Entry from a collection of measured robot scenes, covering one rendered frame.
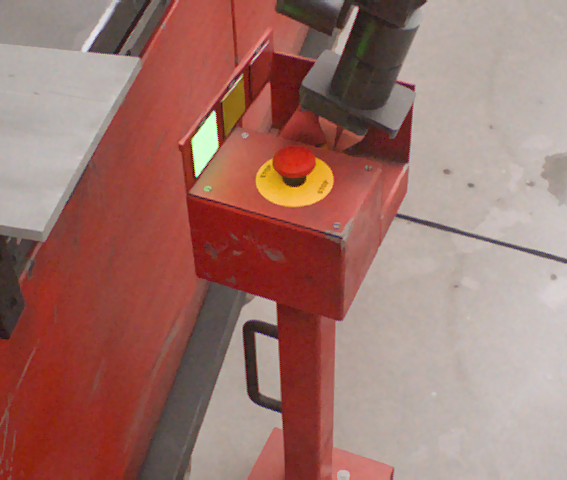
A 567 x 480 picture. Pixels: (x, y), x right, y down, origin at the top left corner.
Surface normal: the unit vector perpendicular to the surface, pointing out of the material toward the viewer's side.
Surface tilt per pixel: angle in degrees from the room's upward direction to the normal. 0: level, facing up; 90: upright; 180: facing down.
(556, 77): 0
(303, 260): 90
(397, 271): 0
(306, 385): 90
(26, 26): 0
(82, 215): 90
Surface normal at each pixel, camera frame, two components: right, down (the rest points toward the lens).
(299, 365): -0.40, 0.67
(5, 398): 0.97, 0.15
